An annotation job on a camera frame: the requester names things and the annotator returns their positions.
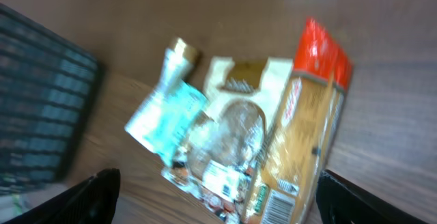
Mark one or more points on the grey plastic shopping basket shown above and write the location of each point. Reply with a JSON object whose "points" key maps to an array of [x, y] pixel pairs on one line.
{"points": [[48, 88]]}

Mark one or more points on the white Pantene tube gold cap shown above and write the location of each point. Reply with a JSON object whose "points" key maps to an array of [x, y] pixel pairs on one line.
{"points": [[180, 58]]}

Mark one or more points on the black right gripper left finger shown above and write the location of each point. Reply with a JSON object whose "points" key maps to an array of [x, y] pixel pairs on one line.
{"points": [[93, 201]]}

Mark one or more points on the beige dried fruit pouch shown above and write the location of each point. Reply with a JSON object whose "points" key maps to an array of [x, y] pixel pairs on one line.
{"points": [[218, 154]]}

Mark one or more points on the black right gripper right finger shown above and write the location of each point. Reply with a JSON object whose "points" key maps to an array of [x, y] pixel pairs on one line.
{"points": [[340, 201]]}

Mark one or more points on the teal snack packet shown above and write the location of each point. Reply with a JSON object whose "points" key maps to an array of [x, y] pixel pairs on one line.
{"points": [[169, 117]]}

